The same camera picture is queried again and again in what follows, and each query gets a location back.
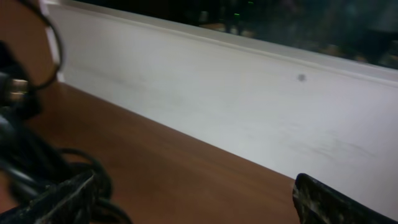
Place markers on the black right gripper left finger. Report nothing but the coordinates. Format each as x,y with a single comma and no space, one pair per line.
70,202

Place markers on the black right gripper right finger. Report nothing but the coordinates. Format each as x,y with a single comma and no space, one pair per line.
317,203

